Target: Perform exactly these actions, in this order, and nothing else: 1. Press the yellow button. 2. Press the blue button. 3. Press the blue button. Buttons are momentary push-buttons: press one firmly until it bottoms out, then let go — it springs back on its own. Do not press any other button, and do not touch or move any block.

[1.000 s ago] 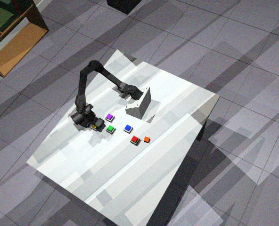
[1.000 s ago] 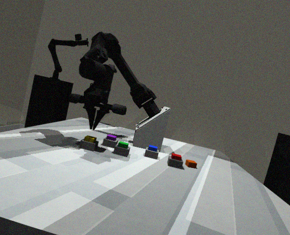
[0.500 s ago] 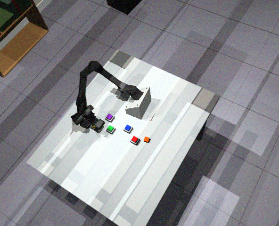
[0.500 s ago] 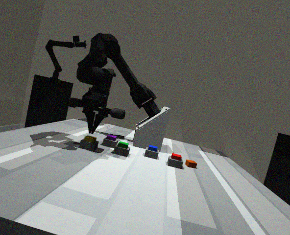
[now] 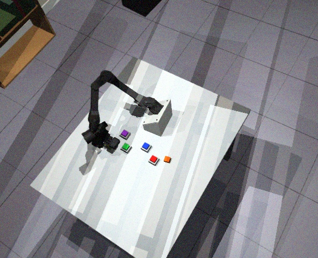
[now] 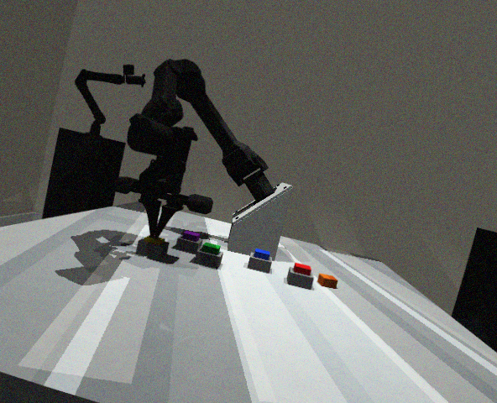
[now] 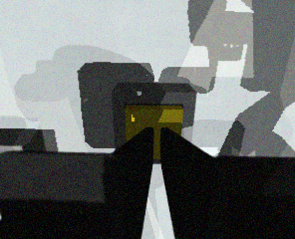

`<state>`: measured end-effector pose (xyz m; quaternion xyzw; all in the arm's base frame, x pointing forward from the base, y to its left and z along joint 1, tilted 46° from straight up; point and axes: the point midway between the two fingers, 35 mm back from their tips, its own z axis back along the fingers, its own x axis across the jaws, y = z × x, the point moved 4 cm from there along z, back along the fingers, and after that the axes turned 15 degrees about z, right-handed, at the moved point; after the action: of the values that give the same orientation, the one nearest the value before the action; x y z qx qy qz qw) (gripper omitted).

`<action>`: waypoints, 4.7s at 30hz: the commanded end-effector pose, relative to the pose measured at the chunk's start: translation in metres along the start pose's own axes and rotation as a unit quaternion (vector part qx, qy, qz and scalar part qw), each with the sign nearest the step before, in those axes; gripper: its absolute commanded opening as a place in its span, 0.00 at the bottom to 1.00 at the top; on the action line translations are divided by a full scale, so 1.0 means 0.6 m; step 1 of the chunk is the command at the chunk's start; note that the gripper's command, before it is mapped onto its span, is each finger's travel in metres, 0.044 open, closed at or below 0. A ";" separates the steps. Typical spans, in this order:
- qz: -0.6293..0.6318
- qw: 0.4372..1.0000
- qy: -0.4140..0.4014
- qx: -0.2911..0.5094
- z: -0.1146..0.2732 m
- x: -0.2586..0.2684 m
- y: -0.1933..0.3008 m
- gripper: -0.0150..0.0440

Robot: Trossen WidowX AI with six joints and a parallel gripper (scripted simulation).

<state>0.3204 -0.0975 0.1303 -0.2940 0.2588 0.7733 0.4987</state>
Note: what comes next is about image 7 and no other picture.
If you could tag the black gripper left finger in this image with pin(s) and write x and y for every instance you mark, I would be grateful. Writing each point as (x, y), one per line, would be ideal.
(116, 183)

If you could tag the green button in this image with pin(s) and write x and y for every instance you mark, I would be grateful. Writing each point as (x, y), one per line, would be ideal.
(22, 140)

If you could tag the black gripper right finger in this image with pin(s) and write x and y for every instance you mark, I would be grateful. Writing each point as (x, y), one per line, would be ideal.
(199, 186)

